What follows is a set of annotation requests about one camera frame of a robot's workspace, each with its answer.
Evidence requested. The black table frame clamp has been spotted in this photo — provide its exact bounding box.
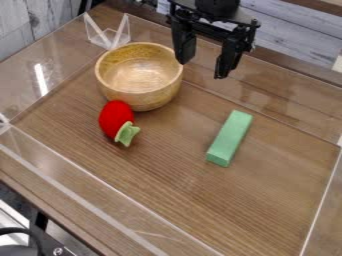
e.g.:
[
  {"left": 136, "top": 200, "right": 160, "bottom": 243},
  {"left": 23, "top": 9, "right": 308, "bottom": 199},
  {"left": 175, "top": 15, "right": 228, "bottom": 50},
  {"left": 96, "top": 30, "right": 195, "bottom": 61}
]
[{"left": 0, "top": 208, "right": 77, "bottom": 256}]

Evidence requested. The red plush strawberry toy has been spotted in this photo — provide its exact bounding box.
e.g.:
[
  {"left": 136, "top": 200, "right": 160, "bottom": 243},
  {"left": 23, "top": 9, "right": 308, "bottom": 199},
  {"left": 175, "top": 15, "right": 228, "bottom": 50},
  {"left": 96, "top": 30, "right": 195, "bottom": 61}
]
[{"left": 97, "top": 100, "right": 140, "bottom": 147}]

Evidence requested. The green rectangular block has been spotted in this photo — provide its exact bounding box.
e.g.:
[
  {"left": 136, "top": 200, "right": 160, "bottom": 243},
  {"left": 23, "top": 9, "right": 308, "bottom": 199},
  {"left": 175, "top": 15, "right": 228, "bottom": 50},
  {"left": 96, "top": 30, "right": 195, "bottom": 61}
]
[{"left": 206, "top": 110, "right": 252, "bottom": 167}]

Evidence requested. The brown wooden bowl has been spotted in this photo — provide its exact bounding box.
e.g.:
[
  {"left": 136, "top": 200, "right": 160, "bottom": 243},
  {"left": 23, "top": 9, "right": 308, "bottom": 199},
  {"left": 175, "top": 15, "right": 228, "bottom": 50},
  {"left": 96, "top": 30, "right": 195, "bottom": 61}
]
[{"left": 95, "top": 42, "right": 184, "bottom": 112}]

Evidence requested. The clear acrylic corner bracket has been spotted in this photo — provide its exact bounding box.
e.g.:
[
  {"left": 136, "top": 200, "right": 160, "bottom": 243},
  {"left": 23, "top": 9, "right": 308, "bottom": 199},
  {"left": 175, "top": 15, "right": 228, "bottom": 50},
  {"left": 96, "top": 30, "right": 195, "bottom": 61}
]
[{"left": 83, "top": 13, "right": 131, "bottom": 50}]

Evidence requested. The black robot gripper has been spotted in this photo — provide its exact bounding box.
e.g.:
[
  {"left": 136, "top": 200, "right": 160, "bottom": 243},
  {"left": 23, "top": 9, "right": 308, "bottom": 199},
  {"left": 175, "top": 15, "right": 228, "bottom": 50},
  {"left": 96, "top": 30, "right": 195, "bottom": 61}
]
[{"left": 167, "top": 0, "right": 260, "bottom": 79}]

